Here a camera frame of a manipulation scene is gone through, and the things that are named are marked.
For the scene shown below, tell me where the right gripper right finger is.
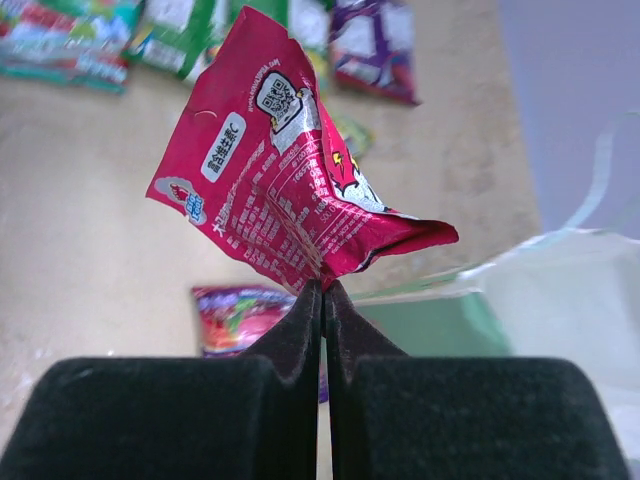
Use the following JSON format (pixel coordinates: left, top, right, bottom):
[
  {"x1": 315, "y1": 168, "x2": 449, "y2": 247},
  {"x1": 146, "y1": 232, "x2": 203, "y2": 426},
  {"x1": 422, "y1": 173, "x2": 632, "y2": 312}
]
[{"x1": 323, "y1": 283, "x2": 630, "y2": 479}]

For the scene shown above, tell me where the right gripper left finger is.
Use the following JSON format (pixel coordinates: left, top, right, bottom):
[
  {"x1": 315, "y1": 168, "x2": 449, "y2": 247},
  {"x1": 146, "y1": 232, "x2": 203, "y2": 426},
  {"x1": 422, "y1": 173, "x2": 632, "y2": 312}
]
[{"x1": 1, "y1": 281, "x2": 321, "y2": 479}]

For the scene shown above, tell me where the purple Fox's candy bag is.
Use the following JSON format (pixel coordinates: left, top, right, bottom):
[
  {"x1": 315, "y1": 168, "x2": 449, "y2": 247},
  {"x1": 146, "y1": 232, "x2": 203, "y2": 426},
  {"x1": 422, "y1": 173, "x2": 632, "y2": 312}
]
[{"x1": 191, "y1": 285, "x2": 296, "y2": 358}]

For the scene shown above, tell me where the green paper bag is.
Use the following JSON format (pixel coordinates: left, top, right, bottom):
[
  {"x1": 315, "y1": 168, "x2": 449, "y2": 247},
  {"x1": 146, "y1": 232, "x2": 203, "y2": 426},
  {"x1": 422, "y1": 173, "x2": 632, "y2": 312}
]
[{"x1": 353, "y1": 110, "x2": 639, "y2": 478}]

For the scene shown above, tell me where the red snack packet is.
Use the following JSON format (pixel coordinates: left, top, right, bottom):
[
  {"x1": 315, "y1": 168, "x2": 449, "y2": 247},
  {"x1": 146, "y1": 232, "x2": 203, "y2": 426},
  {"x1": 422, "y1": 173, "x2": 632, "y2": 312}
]
[{"x1": 146, "y1": 7, "x2": 458, "y2": 293}]

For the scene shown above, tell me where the yellow green Fox's candy bag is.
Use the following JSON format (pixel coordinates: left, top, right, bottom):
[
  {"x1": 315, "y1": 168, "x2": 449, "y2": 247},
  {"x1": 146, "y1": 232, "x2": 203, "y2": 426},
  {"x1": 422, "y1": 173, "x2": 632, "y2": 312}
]
[{"x1": 291, "y1": 1, "x2": 373, "y2": 157}]

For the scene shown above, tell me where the teal Fox's candy bag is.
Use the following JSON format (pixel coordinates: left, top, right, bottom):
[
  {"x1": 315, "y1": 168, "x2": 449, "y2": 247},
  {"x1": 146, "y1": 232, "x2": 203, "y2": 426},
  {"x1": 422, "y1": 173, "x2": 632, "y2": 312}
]
[{"x1": 1, "y1": 0, "x2": 143, "y2": 93}]

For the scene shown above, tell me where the purple snack packet back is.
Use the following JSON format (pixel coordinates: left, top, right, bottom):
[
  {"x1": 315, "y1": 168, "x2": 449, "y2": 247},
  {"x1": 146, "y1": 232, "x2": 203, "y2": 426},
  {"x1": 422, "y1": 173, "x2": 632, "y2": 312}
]
[{"x1": 328, "y1": 0, "x2": 419, "y2": 105}]

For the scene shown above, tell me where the green snack packet lower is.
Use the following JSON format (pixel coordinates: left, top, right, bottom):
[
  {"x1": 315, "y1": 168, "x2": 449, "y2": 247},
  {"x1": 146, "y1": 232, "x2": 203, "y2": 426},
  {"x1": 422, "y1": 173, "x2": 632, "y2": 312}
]
[{"x1": 125, "y1": 0, "x2": 230, "y2": 85}]

